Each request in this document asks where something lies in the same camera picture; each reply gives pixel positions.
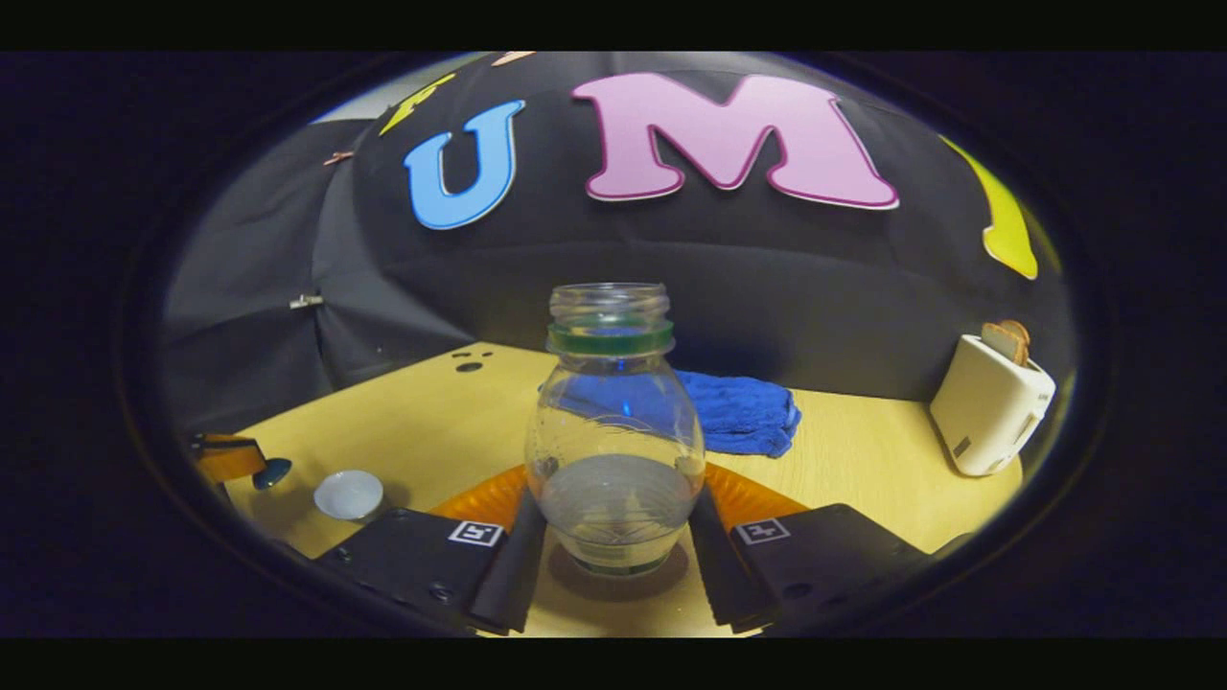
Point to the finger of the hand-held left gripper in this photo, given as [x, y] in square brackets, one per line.
[230, 460]

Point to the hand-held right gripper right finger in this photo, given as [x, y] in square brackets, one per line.
[834, 561]

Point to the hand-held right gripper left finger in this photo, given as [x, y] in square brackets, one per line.
[431, 565]

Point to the blue teacup white inside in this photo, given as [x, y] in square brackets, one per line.
[347, 494]

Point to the clear plastic water bottle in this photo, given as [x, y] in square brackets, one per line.
[613, 422]

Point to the folded blue towel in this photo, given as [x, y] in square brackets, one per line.
[748, 412]

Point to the silver metal clip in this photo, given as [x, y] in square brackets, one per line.
[307, 301]

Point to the white toaster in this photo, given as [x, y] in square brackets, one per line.
[987, 412]

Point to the brown bread slice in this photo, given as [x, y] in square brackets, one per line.
[1002, 342]
[1020, 331]

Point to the copper metal clip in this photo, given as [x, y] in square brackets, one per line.
[337, 157]

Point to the black backdrop cloth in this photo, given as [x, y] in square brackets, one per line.
[671, 268]

